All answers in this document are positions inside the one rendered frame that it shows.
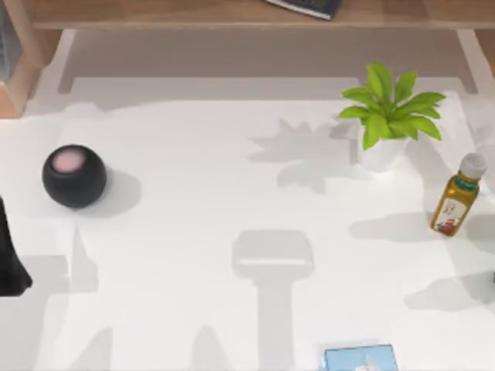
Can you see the yellow bottle with white cap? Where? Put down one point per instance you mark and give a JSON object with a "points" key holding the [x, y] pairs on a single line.
{"points": [[456, 201]]}

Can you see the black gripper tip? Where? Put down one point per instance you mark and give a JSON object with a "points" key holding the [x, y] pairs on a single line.
{"points": [[8, 263]]}

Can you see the black round speaker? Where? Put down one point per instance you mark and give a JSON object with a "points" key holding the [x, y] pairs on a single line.
{"points": [[73, 181]]}

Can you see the green plant in white pot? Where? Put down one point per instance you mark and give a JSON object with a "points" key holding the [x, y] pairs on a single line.
{"points": [[388, 116]]}

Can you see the dark book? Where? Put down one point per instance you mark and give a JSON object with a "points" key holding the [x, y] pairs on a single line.
{"points": [[309, 5]]}

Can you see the light blue tissue box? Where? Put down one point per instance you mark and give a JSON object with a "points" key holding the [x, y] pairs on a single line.
{"points": [[348, 360]]}

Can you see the wooden shelf unit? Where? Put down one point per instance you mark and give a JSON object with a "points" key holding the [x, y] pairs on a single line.
{"points": [[232, 15]]}

